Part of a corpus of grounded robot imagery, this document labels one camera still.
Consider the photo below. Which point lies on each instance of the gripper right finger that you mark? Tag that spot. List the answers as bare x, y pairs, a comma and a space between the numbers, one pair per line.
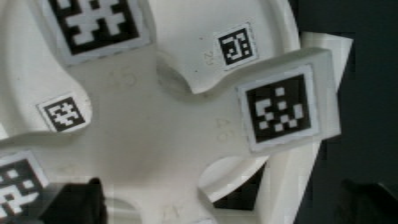
367, 203

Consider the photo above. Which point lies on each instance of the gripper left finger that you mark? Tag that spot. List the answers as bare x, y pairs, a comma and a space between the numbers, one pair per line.
76, 207

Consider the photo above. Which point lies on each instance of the white cross-shaped table base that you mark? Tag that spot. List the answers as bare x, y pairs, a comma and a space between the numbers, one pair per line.
293, 120

